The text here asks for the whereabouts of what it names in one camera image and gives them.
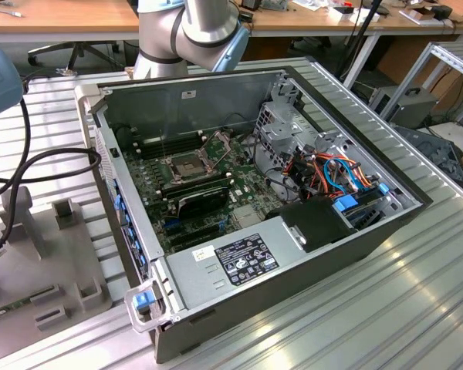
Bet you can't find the blue case latch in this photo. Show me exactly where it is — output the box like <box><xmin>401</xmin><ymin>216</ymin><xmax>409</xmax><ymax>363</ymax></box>
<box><xmin>133</xmin><ymin>291</ymin><xmax>156</xmax><ymax>311</ymax></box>

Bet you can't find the black graphics card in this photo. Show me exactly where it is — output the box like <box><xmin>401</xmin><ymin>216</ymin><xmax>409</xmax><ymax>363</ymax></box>
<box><xmin>176</xmin><ymin>186</ymin><xmax>232</xmax><ymax>219</ymax></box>

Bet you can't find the orange wire bundle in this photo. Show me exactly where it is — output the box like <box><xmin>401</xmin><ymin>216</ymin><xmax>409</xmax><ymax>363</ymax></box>
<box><xmin>284</xmin><ymin>151</ymin><xmax>376</xmax><ymax>194</ymax></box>

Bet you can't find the open cardboard tray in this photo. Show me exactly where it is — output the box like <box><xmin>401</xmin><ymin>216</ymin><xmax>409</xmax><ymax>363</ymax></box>
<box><xmin>399</xmin><ymin>4</ymin><xmax>455</xmax><ymax>27</ymax></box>

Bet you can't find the black tripod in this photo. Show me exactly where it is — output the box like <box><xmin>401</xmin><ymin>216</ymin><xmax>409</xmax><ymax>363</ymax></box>
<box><xmin>337</xmin><ymin>0</ymin><xmax>384</xmax><ymax>80</ymax></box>

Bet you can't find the wooden desk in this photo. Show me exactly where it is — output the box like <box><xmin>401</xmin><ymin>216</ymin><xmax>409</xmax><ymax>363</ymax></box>
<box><xmin>0</xmin><ymin>0</ymin><xmax>140</xmax><ymax>43</ymax></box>
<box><xmin>250</xmin><ymin>0</ymin><xmax>463</xmax><ymax>89</ymax></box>

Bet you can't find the open black PC case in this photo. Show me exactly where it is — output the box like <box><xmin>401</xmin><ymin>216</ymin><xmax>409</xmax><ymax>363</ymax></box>
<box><xmin>73</xmin><ymin>64</ymin><xmax>435</xmax><ymax>365</ymax></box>

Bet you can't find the CPU socket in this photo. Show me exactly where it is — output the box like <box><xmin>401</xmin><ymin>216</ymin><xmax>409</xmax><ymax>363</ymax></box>
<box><xmin>161</xmin><ymin>150</ymin><xmax>214</xmax><ymax>183</ymax></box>

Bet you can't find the silver heat sink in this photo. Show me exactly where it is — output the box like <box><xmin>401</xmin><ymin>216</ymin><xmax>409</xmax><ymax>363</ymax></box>
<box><xmin>231</xmin><ymin>203</ymin><xmax>264</xmax><ymax>229</ymax></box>

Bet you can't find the silver power supply unit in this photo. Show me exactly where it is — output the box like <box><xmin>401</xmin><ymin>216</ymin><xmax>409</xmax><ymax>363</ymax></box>
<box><xmin>164</xmin><ymin>214</ymin><xmax>306</xmax><ymax>312</ymax></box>

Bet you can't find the metal socket cover frame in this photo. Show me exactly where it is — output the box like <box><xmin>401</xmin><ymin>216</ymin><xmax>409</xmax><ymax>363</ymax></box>
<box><xmin>198</xmin><ymin>129</ymin><xmax>233</xmax><ymax>167</ymax></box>

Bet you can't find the green motherboard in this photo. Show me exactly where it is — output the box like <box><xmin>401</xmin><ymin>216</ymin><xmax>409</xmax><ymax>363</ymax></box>
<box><xmin>117</xmin><ymin>129</ymin><xmax>290</xmax><ymax>255</ymax></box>

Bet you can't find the grey box with handle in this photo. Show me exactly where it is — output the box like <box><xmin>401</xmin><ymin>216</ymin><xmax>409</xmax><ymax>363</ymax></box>
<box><xmin>370</xmin><ymin>85</ymin><xmax>440</xmax><ymax>130</ymax></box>

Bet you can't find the dark case side panel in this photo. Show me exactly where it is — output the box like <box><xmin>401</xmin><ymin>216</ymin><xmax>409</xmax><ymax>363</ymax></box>
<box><xmin>393</xmin><ymin>123</ymin><xmax>463</xmax><ymax>190</ymax></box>

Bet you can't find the aluminium frame shelf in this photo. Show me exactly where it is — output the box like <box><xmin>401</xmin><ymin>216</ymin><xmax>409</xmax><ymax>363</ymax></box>
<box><xmin>377</xmin><ymin>40</ymin><xmax>463</xmax><ymax>128</ymax></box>

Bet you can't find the hard disk in blue carrier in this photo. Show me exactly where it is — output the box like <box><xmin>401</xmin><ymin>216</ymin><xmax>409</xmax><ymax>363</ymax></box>
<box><xmin>331</xmin><ymin>190</ymin><xmax>389</xmax><ymax>232</ymax></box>

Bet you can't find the blue wire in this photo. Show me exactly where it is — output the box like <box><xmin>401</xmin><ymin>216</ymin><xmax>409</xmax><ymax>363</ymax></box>
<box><xmin>323</xmin><ymin>156</ymin><xmax>363</xmax><ymax>194</ymax></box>

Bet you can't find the green RAM stick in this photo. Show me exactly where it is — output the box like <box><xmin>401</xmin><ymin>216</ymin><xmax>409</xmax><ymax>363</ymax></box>
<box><xmin>0</xmin><ymin>299</ymin><xmax>34</xmax><ymax>320</ymax></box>

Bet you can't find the metal disk bay cage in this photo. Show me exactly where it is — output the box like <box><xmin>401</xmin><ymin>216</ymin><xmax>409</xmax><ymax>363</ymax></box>
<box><xmin>253</xmin><ymin>100</ymin><xmax>358</xmax><ymax>174</ymax></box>

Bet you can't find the black office chair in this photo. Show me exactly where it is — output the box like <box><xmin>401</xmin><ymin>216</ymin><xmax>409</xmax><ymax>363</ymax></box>
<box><xmin>26</xmin><ymin>40</ymin><xmax>120</xmax><ymax>76</ymax></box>

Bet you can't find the grey parts rack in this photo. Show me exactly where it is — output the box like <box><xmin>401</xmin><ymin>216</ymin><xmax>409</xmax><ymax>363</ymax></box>
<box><xmin>0</xmin><ymin>186</ymin><xmax>113</xmax><ymax>363</ymax></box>

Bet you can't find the thick black wire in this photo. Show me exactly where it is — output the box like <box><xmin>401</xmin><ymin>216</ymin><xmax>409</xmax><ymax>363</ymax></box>
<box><xmin>250</xmin><ymin>130</ymin><xmax>294</xmax><ymax>205</ymax></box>

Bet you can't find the thin black wire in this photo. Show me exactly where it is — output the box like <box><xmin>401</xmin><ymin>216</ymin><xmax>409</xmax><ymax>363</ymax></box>
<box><xmin>222</xmin><ymin>111</ymin><xmax>255</xmax><ymax>136</ymax></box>

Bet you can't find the white box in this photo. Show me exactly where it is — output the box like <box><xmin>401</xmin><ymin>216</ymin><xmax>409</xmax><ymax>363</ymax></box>
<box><xmin>327</xmin><ymin>5</ymin><xmax>381</xmax><ymax>23</ymax></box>

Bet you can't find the black plastic shroud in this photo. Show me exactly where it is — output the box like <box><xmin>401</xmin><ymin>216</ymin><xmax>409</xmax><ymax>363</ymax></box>
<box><xmin>265</xmin><ymin>197</ymin><xmax>359</xmax><ymax>254</ymax></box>

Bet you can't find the large cardboard box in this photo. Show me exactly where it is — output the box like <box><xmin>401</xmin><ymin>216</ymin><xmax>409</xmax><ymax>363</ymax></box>
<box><xmin>377</xmin><ymin>38</ymin><xmax>463</xmax><ymax>102</ymax></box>

